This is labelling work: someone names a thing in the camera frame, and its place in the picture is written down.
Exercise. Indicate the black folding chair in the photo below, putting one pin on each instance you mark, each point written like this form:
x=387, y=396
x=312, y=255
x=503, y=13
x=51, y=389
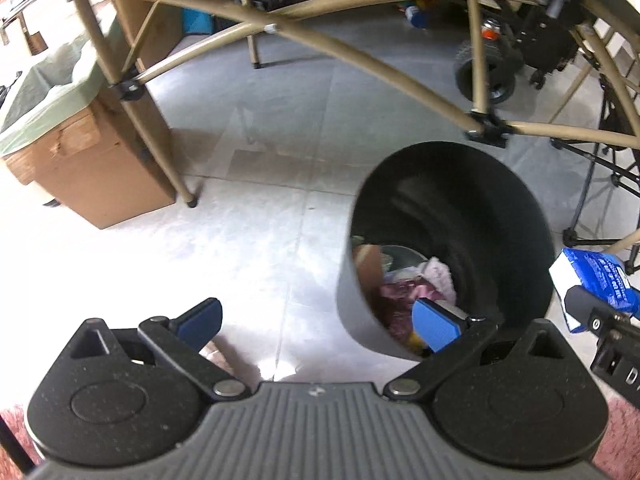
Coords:
x=570, y=236

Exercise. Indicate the cardboard box with green liner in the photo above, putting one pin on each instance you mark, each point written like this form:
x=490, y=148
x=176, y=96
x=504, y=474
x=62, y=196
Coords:
x=100, y=175

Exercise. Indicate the olive folding table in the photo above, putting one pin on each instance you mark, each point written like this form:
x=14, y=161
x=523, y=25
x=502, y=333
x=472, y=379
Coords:
x=487, y=130

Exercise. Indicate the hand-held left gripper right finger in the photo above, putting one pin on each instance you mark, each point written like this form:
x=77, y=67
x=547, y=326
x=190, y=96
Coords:
x=437, y=327

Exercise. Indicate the black trash bin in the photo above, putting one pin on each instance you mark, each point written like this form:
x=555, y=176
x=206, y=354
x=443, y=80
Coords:
x=450, y=200

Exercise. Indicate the blue flat box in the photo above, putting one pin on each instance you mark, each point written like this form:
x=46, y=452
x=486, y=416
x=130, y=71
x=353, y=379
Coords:
x=197, y=10

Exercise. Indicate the blue white packet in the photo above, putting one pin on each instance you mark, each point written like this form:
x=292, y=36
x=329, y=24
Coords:
x=595, y=272

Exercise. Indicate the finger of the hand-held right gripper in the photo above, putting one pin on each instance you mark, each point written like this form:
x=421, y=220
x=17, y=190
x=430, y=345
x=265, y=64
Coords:
x=582, y=305

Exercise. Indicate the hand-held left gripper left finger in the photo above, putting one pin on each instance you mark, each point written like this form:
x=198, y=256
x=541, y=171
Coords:
x=202, y=320

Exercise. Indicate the small blue bottle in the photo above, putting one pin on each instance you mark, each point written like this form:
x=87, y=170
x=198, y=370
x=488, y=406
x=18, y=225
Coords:
x=416, y=15

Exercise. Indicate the pink purple satin cloth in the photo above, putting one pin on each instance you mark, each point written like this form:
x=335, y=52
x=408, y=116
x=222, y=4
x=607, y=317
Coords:
x=405, y=292

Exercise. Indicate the black folding wagon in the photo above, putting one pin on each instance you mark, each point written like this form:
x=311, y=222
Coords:
x=505, y=67

